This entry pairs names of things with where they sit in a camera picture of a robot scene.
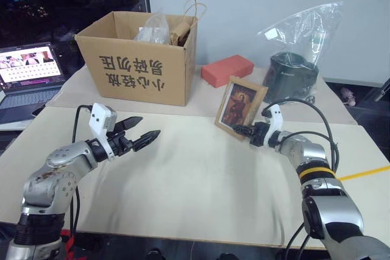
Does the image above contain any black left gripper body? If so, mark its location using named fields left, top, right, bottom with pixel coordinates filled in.
left=106, top=121, right=135, bottom=158

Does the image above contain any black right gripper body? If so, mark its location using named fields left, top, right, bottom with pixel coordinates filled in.
left=249, top=121, right=269, bottom=147

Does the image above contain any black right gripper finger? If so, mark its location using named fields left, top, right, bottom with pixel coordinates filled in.
left=230, top=124, right=255, bottom=136

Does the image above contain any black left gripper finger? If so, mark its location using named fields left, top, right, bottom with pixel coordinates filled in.
left=132, top=130, right=161, bottom=152
left=116, top=116, right=144, bottom=132

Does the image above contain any wooden picture frame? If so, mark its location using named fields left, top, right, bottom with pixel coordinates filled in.
left=214, top=75, right=269, bottom=142

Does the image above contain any printed cardboard box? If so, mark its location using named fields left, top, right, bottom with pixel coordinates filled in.
left=74, top=10, right=199, bottom=107

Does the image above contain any red brick block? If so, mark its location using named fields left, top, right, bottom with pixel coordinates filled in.
left=200, top=54, right=255, bottom=89

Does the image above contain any black cylindrical container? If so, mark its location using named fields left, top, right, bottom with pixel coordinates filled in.
left=263, top=52, right=320, bottom=104

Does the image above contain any small clear plastic bag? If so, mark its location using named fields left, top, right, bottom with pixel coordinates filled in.
left=132, top=12, right=172, bottom=45

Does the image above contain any small pink toy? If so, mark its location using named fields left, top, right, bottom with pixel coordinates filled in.
left=340, top=86, right=357, bottom=107

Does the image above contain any brown paper bag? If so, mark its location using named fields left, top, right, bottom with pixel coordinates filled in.
left=169, top=0, right=208, bottom=48

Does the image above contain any open laptop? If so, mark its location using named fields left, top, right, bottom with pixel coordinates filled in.
left=0, top=41, right=67, bottom=132

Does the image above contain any yellow tape strip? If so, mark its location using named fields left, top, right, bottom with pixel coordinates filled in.
left=338, top=164, right=390, bottom=182

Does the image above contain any dark rounded shape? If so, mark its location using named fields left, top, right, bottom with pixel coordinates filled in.
left=217, top=251, right=242, bottom=260
left=145, top=248, right=166, bottom=260

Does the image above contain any black pot in plastic bag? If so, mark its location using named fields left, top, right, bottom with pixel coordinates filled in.
left=257, top=1, right=344, bottom=105

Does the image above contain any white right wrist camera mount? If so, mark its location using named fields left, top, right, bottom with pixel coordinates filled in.
left=261, top=104, right=283, bottom=147

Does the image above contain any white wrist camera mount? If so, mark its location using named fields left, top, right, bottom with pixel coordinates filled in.
left=88, top=102, right=118, bottom=159
left=261, top=104, right=283, bottom=147

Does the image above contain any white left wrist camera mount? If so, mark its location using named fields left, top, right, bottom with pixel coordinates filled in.
left=88, top=102, right=118, bottom=159

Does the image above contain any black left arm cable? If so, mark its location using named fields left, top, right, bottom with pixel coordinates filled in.
left=69, top=105, right=94, bottom=238

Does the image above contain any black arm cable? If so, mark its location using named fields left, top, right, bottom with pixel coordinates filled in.
left=69, top=105, right=94, bottom=238
left=261, top=98, right=341, bottom=179

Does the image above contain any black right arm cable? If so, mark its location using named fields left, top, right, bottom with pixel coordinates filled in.
left=261, top=98, right=341, bottom=179

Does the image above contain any red strap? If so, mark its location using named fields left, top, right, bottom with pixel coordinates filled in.
left=60, top=230, right=76, bottom=255

